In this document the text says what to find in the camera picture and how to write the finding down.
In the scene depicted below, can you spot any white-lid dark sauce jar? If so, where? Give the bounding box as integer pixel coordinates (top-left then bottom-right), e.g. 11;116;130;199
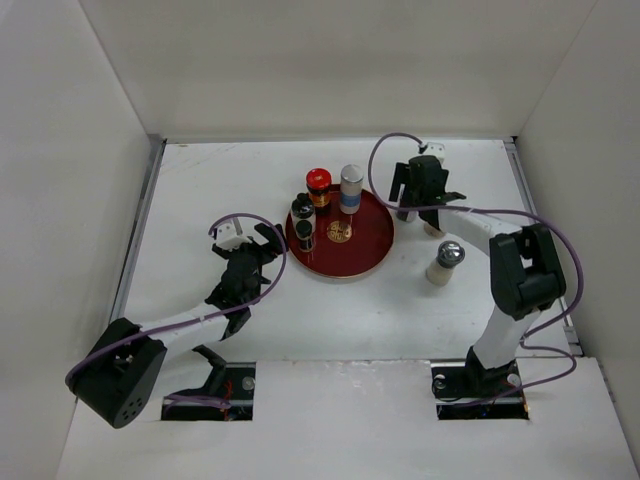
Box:
396;207;418;223

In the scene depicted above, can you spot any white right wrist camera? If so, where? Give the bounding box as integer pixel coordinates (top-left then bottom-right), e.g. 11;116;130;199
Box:
418;142;446;164

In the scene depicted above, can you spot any small black-lid spice jar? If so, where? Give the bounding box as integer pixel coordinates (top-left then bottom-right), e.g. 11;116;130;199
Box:
295;220;314;252

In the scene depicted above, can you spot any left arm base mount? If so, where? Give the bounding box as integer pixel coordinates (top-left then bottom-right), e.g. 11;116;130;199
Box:
160;345;257;422

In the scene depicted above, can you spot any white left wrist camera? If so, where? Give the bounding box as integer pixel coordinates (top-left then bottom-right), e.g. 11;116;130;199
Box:
212;221;249;251

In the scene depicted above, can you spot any chrome-cap white salt shaker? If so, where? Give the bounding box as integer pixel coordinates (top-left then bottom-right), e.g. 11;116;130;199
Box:
426;241;466;286

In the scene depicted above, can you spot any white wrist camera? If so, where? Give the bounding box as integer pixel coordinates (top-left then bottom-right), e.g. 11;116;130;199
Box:
212;221;249;251
418;142;446;164

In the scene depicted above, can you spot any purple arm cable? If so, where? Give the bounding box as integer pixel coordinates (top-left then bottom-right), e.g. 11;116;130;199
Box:
367;132;586;406
64;213;289;414

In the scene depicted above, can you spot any round red lacquer tray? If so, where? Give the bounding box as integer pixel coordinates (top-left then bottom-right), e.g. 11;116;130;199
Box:
285;184;395;279

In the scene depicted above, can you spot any pink-lid jar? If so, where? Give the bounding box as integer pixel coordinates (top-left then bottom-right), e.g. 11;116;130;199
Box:
423;223;445;238

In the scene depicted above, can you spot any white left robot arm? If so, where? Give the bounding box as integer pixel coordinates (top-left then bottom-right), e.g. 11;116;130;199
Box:
65;215;288;429

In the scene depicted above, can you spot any black-cap white powder bottle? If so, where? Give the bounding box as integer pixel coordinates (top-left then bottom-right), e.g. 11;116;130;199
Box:
290;193;316;227

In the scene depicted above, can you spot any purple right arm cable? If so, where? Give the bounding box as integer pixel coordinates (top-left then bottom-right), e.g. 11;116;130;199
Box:
367;132;586;406

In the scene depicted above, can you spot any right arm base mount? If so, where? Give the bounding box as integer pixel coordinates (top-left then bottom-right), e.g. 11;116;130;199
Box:
431;362;529;421

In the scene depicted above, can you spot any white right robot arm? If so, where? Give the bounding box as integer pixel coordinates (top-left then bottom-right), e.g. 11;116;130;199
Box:
389;155;566;397

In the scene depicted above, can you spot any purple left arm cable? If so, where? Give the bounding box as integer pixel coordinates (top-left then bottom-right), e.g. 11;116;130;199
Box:
64;213;289;414

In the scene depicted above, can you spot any red-lid chili sauce jar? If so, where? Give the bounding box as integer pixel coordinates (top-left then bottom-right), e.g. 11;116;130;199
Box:
305;168;332;215

